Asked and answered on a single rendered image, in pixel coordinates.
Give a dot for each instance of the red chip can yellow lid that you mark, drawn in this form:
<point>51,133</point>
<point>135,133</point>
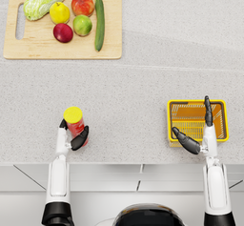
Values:
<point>75,121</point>

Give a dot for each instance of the yellow slatted basket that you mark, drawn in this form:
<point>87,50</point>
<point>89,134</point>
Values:
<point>190,121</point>

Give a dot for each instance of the wooden cutting board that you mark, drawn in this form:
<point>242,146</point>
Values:
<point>41,48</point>

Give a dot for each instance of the dark round robot body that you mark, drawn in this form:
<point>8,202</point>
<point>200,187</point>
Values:
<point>147,215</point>

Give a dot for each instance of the dark red plum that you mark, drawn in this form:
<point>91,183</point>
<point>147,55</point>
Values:
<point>63,32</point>

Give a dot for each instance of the green apple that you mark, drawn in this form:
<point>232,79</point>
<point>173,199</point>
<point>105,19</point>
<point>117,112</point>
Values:
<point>82,25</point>

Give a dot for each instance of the green cucumber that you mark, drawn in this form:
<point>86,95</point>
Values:
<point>99,23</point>

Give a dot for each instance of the yellow lemon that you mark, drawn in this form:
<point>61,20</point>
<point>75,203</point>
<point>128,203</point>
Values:
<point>59,13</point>

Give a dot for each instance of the red yellow apple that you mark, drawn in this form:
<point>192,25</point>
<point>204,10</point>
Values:
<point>82,4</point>

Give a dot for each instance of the green napa cabbage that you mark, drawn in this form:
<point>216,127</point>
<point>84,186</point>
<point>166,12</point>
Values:
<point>43,1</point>

